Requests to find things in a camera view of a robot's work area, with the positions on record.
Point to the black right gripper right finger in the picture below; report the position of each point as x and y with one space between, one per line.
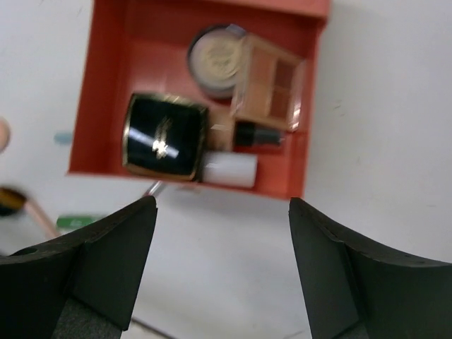
355 287

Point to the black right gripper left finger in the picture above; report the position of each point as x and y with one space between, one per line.
83 284

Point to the black gold square compact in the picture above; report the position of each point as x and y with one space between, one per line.
164 136

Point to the beige foundation pump bottle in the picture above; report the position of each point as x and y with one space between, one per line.
224 136

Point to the beige eyeshadow palette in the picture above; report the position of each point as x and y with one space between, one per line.
269 85

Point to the coral top drawer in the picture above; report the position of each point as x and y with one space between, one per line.
140 46

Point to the round black powder jar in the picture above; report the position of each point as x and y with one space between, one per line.
213 59

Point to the green lipstick tube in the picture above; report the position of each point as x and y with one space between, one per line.
74 222

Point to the pink handled makeup brush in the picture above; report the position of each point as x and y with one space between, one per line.
13 202

